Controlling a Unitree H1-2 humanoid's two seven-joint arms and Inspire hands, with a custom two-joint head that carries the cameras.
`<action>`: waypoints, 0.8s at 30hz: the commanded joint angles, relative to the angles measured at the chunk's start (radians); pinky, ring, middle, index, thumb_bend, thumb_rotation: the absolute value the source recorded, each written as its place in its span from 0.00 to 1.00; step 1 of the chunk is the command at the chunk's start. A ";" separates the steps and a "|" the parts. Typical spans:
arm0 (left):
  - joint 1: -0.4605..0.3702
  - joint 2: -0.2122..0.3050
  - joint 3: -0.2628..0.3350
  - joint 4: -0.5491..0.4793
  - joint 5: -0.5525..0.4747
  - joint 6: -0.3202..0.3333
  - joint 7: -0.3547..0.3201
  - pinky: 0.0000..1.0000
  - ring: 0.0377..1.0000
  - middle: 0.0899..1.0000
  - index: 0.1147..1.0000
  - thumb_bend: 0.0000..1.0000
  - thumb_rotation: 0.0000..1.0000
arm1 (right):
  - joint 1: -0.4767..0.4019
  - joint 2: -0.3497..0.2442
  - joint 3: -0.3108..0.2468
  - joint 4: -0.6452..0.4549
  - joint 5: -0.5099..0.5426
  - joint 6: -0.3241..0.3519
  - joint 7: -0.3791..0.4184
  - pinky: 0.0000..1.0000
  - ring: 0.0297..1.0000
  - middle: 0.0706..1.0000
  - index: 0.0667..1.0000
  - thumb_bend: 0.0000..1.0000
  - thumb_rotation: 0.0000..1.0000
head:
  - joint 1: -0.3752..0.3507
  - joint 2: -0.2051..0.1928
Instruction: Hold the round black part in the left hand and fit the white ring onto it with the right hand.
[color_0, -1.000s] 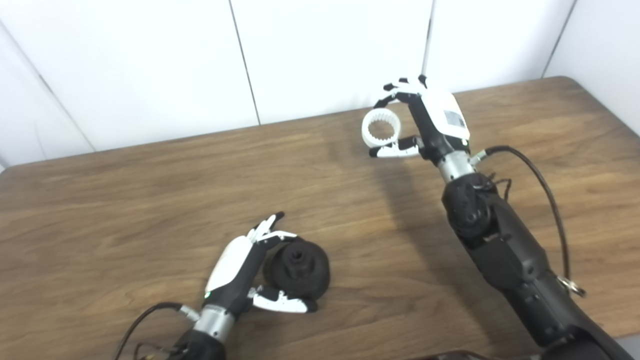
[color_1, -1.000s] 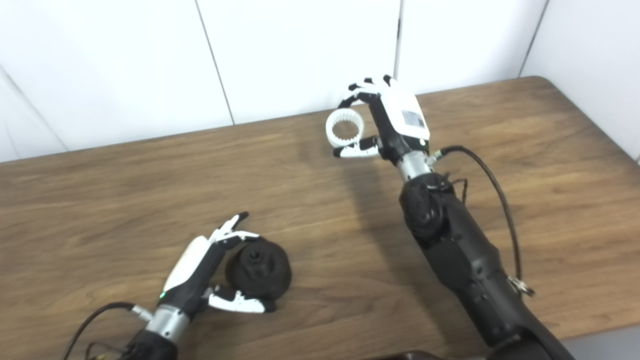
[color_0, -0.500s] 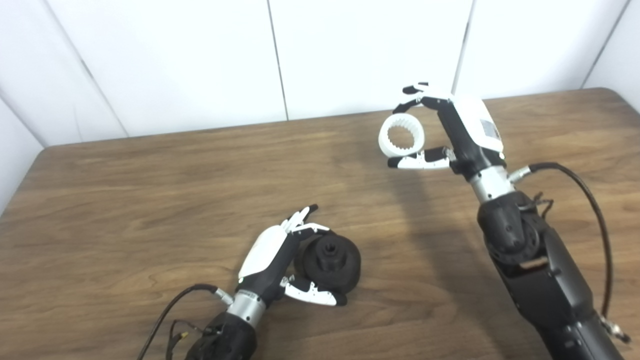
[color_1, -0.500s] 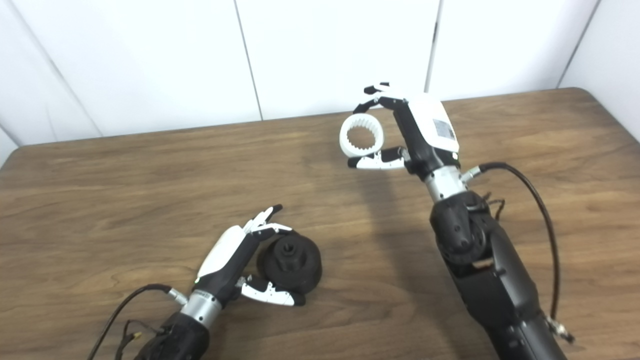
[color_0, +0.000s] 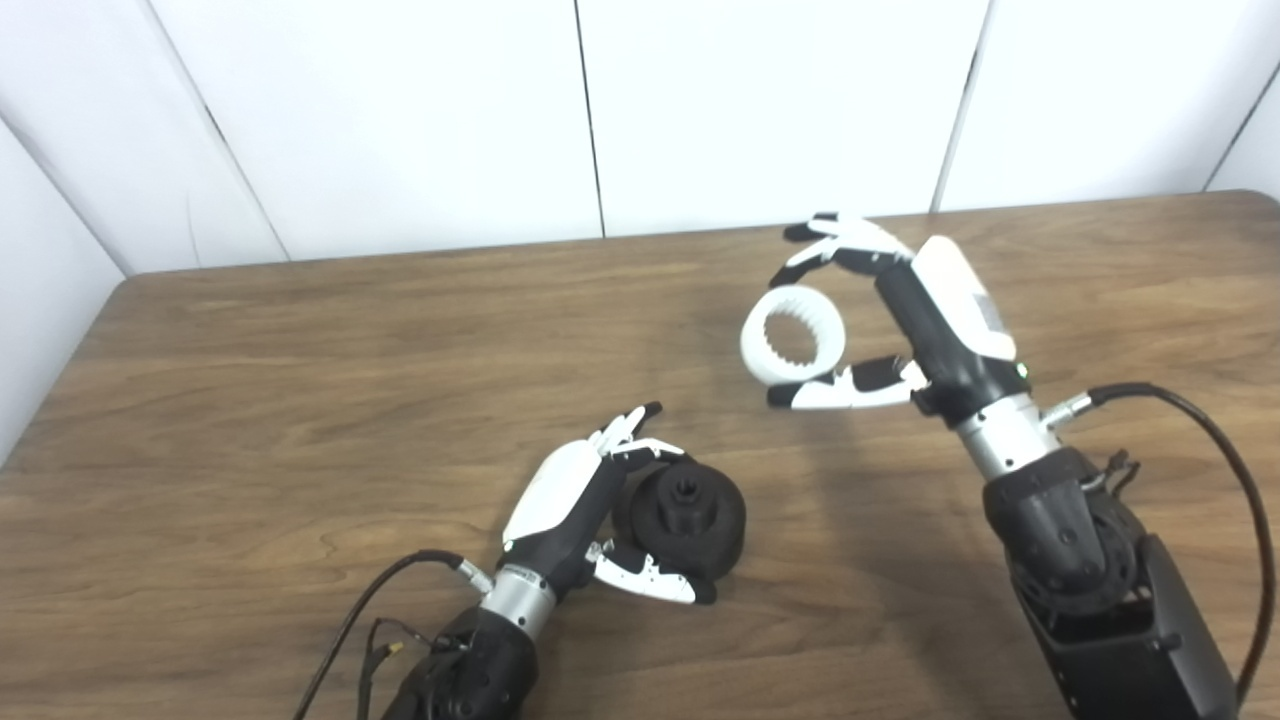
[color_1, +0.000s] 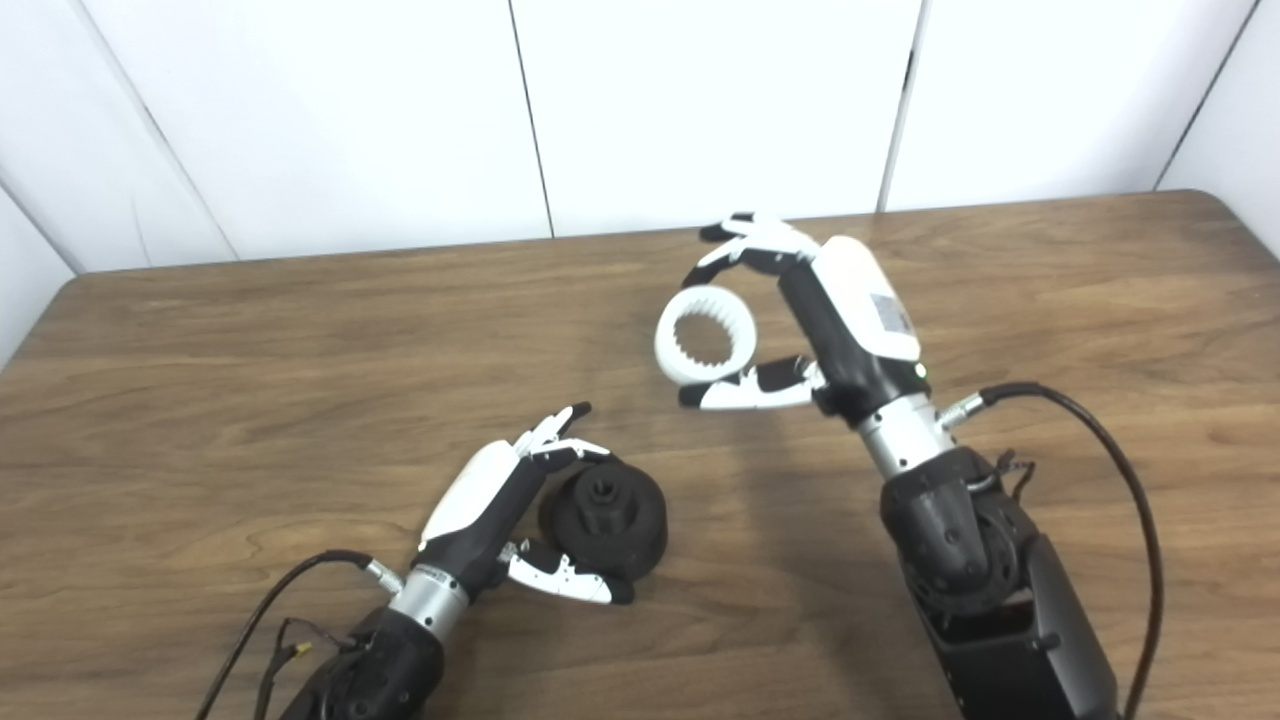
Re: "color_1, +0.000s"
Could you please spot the round black part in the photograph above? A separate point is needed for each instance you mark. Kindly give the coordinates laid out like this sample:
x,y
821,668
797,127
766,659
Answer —
x,y
610,520

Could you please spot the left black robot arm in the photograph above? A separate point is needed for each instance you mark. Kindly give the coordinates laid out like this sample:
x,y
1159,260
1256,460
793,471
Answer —
x,y
400,660

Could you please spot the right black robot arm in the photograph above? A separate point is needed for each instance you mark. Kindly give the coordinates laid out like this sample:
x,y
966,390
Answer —
x,y
960,540

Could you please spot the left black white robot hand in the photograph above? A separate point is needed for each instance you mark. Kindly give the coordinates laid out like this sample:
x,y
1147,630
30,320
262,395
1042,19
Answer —
x,y
480,500

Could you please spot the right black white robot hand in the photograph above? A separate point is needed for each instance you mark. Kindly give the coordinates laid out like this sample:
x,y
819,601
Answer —
x,y
860,320

